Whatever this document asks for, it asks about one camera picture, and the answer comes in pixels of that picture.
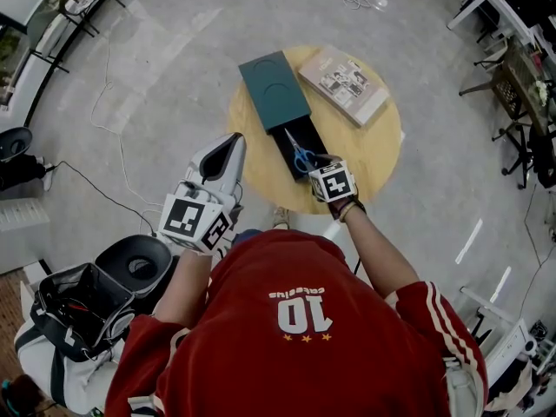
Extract beige printed book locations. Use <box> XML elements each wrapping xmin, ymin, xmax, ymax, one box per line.
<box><xmin>297</xmin><ymin>44</ymin><xmax>391</xmax><ymax>129</ymax></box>

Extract person's shoe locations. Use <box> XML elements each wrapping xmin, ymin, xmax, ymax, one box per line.
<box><xmin>272</xmin><ymin>206</ymin><xmax>292</xmax><ymax>230</ymax></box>

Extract person's left forearm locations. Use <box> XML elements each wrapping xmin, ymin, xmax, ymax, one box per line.
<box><xmin>153</xmin><ymin>247</ymin><xmax>220</xmax><ymax>328</ymax></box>

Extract white radiator box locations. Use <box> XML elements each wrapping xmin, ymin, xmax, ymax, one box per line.
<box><xmin>0</xmin><ymin>197</ymin><xmax>52</xmax><ymax>276</ymax></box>

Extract dark green drawer container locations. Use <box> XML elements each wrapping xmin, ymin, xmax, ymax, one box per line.
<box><xmin>237</xmin><ymin>50</ymin><xmax>330</xmax><ymax>183</ymax></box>

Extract black floor cable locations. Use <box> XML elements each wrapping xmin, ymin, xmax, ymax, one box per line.
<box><xmin>44</xmin><ymin>160</ymin><xmax>157</xmax><ymax>236</ymax></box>

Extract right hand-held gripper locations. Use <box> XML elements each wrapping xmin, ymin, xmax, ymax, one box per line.
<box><xmin>308</xmin><ymin>156</ymin><xmax>359</xmax><ymax>204</ymax></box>

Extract red jersey shirt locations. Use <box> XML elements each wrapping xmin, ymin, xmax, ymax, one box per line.
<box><xmin>103</xmin><ymin>228</ymin><xmax>490</xmax><ymax>417</ymax></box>

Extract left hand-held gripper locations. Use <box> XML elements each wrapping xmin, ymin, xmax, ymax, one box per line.
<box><xmin>157</xmin><ymin>132</ymin><xmax>248</xmax><ymax>256</ymax></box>

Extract wrist bracelets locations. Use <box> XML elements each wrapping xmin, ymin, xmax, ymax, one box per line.
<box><xmin>334</xmin><ymin>199</ymin><xmax>367</xmax><ymax>224</ymax></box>

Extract black office chair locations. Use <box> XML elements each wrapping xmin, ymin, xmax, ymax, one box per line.
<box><xmin>491</xmin><ymin>122</ymin><xmax>536</xmax><ymax>190</ymax></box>

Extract white floor cable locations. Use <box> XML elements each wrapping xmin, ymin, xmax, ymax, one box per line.
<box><xmin>89</xmin><ymin>23</ymin><xmax>165</xmax><ymax>210</ymax></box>

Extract open black grey bag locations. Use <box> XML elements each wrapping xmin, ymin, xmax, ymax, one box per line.
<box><xmin>29</xmin><ymin>261</ymin><xmax>136</xmax><ymax>363</ymax></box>

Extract black round seat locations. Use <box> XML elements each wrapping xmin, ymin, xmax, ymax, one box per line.
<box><xmin>94</xmin><ymin>234</ymin><xmax>175</xmax><ymax>300</ymax></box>

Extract blue-handled scissors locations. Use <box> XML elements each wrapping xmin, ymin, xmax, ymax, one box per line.
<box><xmin>283</xmin><ymin>128</ymin><xmax>321</xmax><ymax>175</ymax></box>

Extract person's right forearm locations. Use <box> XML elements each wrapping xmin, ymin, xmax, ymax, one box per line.
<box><xmin>328</xmin><ymin>197</ymin><xmax>421</xmax><ymax>301</ymax></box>

